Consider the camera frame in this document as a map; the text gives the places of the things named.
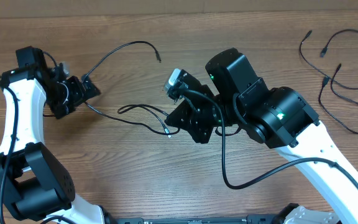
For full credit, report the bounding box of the black USB-C cable silver plug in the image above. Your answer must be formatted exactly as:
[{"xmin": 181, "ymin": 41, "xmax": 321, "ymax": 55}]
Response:
[{"xmin": 81, "ymin": 40, "xmax": 180, "ymax": 138}]

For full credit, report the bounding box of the black USB-A cable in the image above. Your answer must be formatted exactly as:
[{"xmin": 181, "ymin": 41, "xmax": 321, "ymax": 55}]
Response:
[{"xmin": 318, "ymin": 63, "xmax": 358, "ymax": 137}]

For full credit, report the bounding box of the thin black cable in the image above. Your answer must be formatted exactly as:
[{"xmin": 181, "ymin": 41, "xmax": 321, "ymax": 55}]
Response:
[{"xmin": 298, "ymin": 29, "xmax": 358, "ymax": 91}]

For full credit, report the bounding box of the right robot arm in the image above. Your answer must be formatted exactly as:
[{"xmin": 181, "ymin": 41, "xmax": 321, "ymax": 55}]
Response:
[{"xmin": 164, "ymin": 48, "xmax": 358, "ymax": 223}]

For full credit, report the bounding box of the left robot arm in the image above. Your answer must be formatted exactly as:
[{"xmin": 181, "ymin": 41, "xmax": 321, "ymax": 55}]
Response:
[{"xmin": 0, "ymin": 46, "xmax": 113, "ymax": 223}]

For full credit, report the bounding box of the brown cardboard backdrop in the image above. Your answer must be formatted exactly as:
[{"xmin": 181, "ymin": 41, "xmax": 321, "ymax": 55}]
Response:
[{"xmin": 0, "ymin": 0, "xmax": 358, "ymax": 19}]

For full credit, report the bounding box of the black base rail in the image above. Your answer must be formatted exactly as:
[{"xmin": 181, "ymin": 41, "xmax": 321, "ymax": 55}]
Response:
[{"xmin": 104, "ymin": 203, "xmax": 338, "ymax": 224}]

